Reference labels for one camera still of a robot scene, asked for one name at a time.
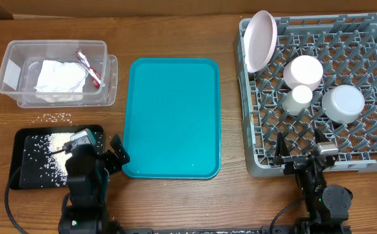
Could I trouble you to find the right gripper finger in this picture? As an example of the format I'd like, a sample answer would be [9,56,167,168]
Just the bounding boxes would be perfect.
[314,128,329,144]
[273,132,290,163]

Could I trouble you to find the white cup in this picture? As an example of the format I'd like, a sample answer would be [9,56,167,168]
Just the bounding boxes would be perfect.
[282,85,313,116]

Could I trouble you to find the grey bowl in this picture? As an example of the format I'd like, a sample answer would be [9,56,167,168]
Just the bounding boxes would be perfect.
[322,84,365,124]

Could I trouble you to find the small pink bowl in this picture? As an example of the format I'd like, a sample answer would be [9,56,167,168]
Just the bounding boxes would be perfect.
[283,55,324,91]

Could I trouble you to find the red snack wrapper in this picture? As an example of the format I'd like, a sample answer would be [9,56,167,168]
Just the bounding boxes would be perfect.
[75,50,101,88]

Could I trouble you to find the white napkin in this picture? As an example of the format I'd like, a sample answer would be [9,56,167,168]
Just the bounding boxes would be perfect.
[34,60,88,92]

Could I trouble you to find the large white plate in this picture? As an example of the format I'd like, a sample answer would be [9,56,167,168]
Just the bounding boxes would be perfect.
[244,10,278,73]

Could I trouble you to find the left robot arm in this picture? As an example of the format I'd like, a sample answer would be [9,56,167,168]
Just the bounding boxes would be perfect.
[58,129,130,234]

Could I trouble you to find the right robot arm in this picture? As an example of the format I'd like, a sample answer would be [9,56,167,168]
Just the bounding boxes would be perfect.
[269,129,353,234]

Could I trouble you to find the grey dishwasher rack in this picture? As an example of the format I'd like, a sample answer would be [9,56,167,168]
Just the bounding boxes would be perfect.
[234,13,377,177]

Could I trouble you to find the spilled rice pile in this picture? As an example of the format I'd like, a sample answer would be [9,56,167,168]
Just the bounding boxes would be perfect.
[19,112,84,189]

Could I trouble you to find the black tray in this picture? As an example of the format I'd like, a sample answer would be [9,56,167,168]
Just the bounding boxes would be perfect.
[10,125,105,190]

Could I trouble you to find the teal serving tray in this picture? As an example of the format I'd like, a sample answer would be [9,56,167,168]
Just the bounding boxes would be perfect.
[123,57,221,179]

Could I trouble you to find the clear plastic bin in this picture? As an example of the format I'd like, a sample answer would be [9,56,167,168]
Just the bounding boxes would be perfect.
[0,40,118,108]

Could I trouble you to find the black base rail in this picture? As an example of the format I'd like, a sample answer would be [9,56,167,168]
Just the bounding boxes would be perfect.
[116,225,296,234]

